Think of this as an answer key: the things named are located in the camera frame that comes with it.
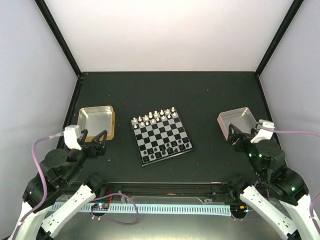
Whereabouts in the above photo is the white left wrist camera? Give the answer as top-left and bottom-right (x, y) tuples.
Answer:
(63, 125), (82, 151)

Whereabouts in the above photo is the gold rimmed metal tin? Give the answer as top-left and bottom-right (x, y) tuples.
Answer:
(77, 105), (116, 143)

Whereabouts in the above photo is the left black frame post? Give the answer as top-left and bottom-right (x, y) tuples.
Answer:
(34, 0), (82, 77)

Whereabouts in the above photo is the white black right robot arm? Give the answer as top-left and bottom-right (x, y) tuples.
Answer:
(227, 119), (320, 240)

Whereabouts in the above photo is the white slotted cable duct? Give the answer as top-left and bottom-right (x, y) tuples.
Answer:
(51, 201), (232, 217)

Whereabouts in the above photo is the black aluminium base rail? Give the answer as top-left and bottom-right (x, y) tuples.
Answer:
(106, 182), (228, 200)

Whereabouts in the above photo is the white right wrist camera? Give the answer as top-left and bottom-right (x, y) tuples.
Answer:
(250, 119), (275, 144)

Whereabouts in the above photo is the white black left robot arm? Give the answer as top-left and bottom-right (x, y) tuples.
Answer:
(9, 125), (108, 240)

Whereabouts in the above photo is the black white chessboard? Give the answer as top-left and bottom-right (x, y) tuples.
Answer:
(130, 106), (195, 167)

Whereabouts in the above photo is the pink rimmed metal tin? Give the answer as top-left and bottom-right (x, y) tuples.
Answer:
(217, 107), (257, 140)

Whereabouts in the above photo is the black frame post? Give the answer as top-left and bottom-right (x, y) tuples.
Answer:
(254, 0), (304, 77)
(34, 0), (82, 77)

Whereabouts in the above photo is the right black frame post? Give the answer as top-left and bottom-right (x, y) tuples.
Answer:
(254, 0), (304, 77)

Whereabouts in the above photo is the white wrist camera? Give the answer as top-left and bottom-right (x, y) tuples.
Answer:
(250, 119), (275, 144)
(63, 125), (82, 151)

